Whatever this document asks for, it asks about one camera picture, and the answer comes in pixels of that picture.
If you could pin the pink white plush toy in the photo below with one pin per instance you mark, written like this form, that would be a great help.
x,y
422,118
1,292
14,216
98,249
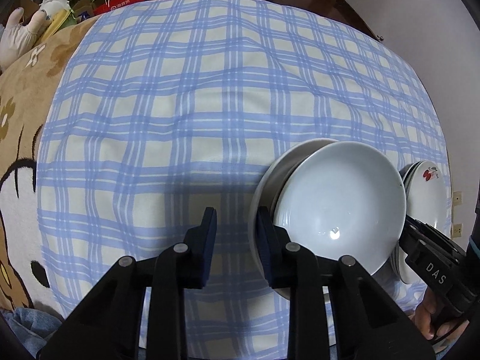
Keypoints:
x,y
18,37

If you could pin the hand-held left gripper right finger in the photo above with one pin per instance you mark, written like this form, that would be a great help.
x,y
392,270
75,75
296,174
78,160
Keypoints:
x,y
265,247

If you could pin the yellow bag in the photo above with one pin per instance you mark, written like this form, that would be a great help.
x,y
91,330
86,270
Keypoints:
x,y
56,24

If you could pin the white bowl with yellow print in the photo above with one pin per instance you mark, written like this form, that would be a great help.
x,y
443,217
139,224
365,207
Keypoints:
x,y
258,187

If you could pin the white cherry print plate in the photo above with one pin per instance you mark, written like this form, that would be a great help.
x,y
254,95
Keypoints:
x,y
393,266
427,202
398,270

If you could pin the person's right hand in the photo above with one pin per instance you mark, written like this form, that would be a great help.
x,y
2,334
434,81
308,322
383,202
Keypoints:
x,y
423,317

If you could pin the brown printed blanket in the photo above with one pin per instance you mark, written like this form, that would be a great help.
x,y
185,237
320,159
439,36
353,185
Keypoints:
x,y
22,93

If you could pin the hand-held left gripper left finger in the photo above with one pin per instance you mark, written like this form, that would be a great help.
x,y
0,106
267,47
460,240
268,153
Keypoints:
x,y
209,247

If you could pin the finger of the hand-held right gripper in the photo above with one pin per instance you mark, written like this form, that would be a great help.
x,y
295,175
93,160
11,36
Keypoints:
x,y
408,240

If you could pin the wall socket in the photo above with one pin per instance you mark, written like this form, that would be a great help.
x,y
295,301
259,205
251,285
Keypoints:
x,y
457,199
456,231

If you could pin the grey fleece clothing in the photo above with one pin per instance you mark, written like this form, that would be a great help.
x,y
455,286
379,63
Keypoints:
x,y
26,330

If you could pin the blue plaid cloth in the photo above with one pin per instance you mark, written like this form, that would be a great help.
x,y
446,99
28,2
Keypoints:
x,y
168,120

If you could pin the red blue patterned bowl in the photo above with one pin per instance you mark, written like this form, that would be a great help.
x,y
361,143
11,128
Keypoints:
x,y
337,202

